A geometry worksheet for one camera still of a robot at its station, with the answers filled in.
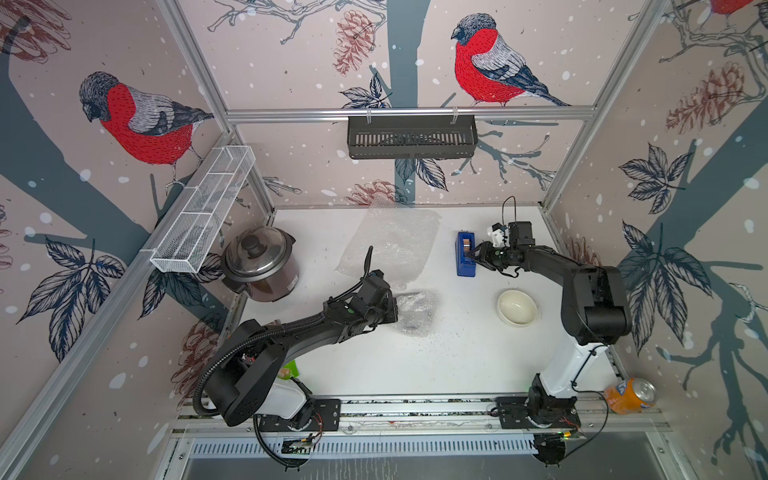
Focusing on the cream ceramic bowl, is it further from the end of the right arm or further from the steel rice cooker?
the steel rice cooker

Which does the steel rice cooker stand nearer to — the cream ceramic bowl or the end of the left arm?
the end of the left arm

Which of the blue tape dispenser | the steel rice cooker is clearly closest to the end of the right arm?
the blue tape dispenser

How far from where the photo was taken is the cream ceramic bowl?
2.87 ft
